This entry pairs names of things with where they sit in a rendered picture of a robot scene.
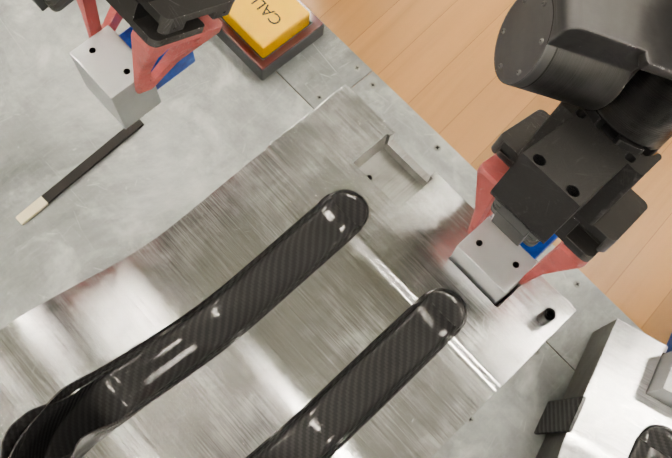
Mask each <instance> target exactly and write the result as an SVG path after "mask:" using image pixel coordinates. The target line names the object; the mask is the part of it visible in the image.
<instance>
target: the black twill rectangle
mask: <svg viewBox="0 0 672 458"><path fill-rule="evenodd" d="M586 399H587V398H586V397H584V396H581V397H574V398H568V399H561V400H555V401H548V403H547V405H546V407H545V410H544V412H543V414H542V416H541V418H540V420H539V423H538V425H537V427H536V429H535V431H534V433H535V434H536V435H540V434H556V433H571V432H572V430H573V428H574V426H575V423H576V421H577V419H578V417H579V414H580V412H581V410H582V408H583V405H584V403H585V401H586Z"/></svg>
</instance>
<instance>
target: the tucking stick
mask: <svg viewBox="0 0 672 458"><path fill-rule="evenodd" d="M142 126H144V123H143V122H142V121H141V120H140V119H139V120H137V121H136V122H135V123H134V124H132V125H131V126H130V127H128V128H127V129H125V128H123V129H122V130H121V131H120V132H118V133H117V134H116V135H115V136H114V137H112V138H111V139H110V140H109V141H108V142H106V143H105V144H104V145H103V146H101V147H100V148H99V149H98V150H97V151H95V152H94V153H93V154H92V155H91V156H89V157H88V158H87V159H86V160H84V161H83V162H82V163H81V164H80V165H78V166H77V167H76V168H75V169H73V170H72V171H71V172H70V173H69V174H67V175H66V176H65V177H64V178H63V179H61V180H60V181H59V182H58V183H56V184H55V185H54V186H53V187H52V188H50V189H49V190H48V191H47V192H45V193H44V194H43V195H42V196H40V197H39V198H38V199H37V200H36V201H34V202H33V203H32V204H31V205H29V206H28V207H27V208H26V209H25V210H23V211H22V212H21V213H20V214H19V215H17V216H16V219H17V220H18V221H19V222H20V223H21V224H22V225H24V224H26V223H27V222H28V221H29V220H30V219H32V218H33V217H34V216H35V215H36V214H38V213H39V212H40V211H41V210H42V209H44V208H45V207H46V206H47V205H48V204H49V203H51V202H52V201H53V200H54V199H56V198H57V197H58V196H59V195H60V194H62V193H63V192H64V191H65V190H66V189H68V188H69V187H70V186H71V185H72V184H74V183H75V182H76V181H77V180H78V179H80V178H81V177H82V176H83V175H84V174H86V173H87V172H88V171H89V170H91V169H92V168H93V167H94V166H95V165H97V164H98V163H99V162H100V161H101V160H103V159H104V158H105V157H106V156H107V155H109V154H110V153H111V152H112V151H113V150H115V149H116V148H117V147H118V146H120V145H121V144H122V143H123V142H124V141H126V140H127V139H128V138H129V137H130V136H132V135H133V134H134V133H135V132H136V131H138V130H139V129H140V128H141V127H142Z"/></svg>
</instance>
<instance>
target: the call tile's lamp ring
mask: <svg viewBox="0 0 672 458"><path fill-rule="evenodd" d="M297 1H298V2H299V3H300V4H301V5H302V6H303V7H304V8H305V9H306V10H307V11H308V12H309V13H310V18H309V19H310V20H311V21H312V22H313V23H312V24H311V25H310V26H308V27H307V28H306V29H304V30H303V31H302V32H300V33H299V34H298V35H296V36H295V37H294V38H292V39H291V40H290V41H288V42H287V43H286V44H284V45H283V46H282V47H280V48H279V49H278V50H276V51H275V52H274V53H272V54H271V55H270V56H269V57H267V58H266V59H265V60H262V59H261V58H260V57H259V56H258V55H257V54H256V53H255V52H254V51H253V50H252V49H251V48H250V47H249V46H248V45H247V44H246V43H245V42H244V41H243V40H242V39H241V38H240V37H239V36H238V35H237V34H236V33H235V32H234V31H233V30H232V29H231V28H230V27H229V26H228V25H227V24H226V23H225V22H224V21H223V20H222V19H221V18H218V19H219V20H220V21H221V22H222V27H221V29H222V30H223V31H224V32H225V33H226V34H227V35H228V36H229V37H230V38H231V39H232V40H233V41H234V42H235V43H236V44H237V45H238V46H239V47H240V48H241V49H242V50H243V51H244V52H245V54H246V55H247V56H248V57H249V58H250V59H251V60H252V61H253V62H254V63H255V64H256V65H257V66H258V67H259V68H260V69H261V70H263V69H265V68H266V67H267V66H269V65H270V64H271V63H273V62H274V61H275V60H276V59H278V58H279V57H280V56H282V55H283V54H284V53H286V52H287V51H288V50H290V49H291V48H292V47H294V46H295V45H296V44H298V43H299V42H300V41H302V40H303V39H304V38H306V37H307V36H308V35H310V34H311V33H312V32H314V31H315V30H316V29H318V28H319V27H320V26H321V25H323V23H322V22H321V21H320V20H319V19H318V18H317V17H316V16H315V15H314V14H313V13H312V12H311V11H310V10H309V9H308V8H307V7H306V6H305V5H304V4H303V3H302V2H301V1H300V0H297Z"/></svg>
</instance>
